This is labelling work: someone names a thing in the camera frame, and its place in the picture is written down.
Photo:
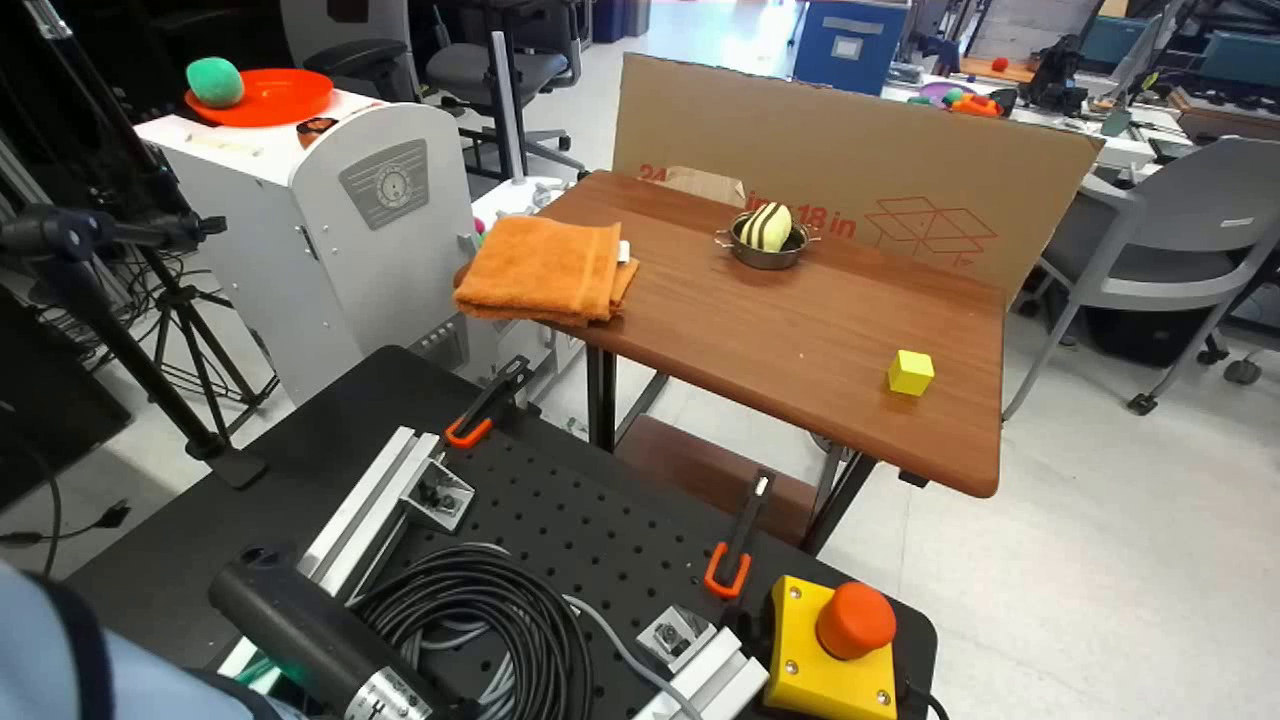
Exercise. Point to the blue sleeve forearm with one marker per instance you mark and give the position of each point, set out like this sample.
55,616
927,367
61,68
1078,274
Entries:
56,663

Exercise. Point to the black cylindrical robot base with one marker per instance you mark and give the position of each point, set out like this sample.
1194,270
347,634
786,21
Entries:
316,641

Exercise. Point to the orange folded towel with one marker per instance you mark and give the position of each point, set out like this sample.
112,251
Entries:
545,270

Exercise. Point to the small dark metal bowl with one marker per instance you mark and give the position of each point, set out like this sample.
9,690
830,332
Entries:
762,256

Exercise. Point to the left orange black clamp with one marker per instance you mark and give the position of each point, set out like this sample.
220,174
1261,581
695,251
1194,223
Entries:
492,396

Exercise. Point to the orange black clamp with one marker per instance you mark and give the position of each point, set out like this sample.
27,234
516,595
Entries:
729,557
492,396

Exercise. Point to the striped yellow green ball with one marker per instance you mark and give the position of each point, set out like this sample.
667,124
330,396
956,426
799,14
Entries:
767,225

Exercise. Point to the wooden table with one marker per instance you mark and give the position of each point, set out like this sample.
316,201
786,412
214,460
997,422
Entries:
807,344

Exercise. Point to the black perforated breadboard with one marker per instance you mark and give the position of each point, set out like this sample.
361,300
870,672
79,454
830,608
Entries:
530,608

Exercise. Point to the right orange black clamp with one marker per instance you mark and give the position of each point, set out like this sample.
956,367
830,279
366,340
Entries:
729,557

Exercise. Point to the yellow cube block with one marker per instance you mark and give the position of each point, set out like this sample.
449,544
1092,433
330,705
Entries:
910,375

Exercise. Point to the white grey machine cabinet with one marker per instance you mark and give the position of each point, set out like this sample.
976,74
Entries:
348,234

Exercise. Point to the dark office chair back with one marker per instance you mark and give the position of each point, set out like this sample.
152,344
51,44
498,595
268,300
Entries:
488,58

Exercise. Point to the yellow emergency stop box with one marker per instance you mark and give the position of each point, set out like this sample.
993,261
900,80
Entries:
832,648

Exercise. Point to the brown cardboard panel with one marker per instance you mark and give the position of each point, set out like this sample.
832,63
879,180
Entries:
927,184

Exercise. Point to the blue bin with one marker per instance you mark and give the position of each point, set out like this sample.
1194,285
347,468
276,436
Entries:
851,42

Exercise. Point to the orange plastic plate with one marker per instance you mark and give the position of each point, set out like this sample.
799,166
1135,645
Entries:
268,97

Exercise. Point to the green foam ball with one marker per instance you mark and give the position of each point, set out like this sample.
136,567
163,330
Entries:
214,80

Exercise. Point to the grey office chair right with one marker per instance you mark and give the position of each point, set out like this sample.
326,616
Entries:
1180,243

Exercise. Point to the left aluminium rail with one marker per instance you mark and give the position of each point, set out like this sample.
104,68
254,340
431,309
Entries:
405,483

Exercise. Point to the aluminium rail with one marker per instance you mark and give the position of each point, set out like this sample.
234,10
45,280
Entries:
405,483
706,671

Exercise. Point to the right aluminium rail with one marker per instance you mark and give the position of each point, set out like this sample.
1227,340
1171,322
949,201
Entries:
706,671

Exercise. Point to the black camera tripod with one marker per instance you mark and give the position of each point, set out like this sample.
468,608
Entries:
88,188

